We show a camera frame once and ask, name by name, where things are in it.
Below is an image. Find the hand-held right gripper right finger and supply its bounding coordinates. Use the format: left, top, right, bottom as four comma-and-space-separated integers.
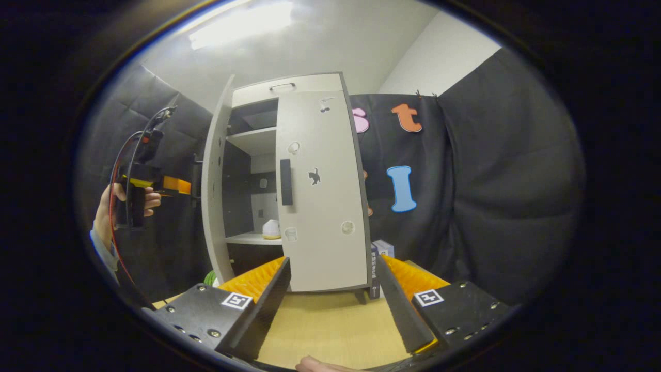
375, 253, 512, 356

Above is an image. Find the black backdrop cloth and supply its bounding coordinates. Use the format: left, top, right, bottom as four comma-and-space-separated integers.
77, 46, 587, 311

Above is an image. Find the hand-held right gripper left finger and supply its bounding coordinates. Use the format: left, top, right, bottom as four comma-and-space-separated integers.
155, 257, 291, 361

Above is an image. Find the white cabinet drawer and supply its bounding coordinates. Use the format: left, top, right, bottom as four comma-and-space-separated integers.
231, 72, 345, 108

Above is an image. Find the red cable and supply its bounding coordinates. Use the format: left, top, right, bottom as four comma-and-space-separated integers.
108, 130, 153, 290

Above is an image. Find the black cable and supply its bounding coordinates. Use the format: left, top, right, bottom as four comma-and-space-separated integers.
124, 106, 177, 171

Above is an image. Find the white shoe cabinet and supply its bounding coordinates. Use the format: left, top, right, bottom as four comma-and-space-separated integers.
223, 72, 373, 304

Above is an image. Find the white cabinet door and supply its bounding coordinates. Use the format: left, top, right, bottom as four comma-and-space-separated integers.
200, 75, 237, 285
275, 90, 372, 293

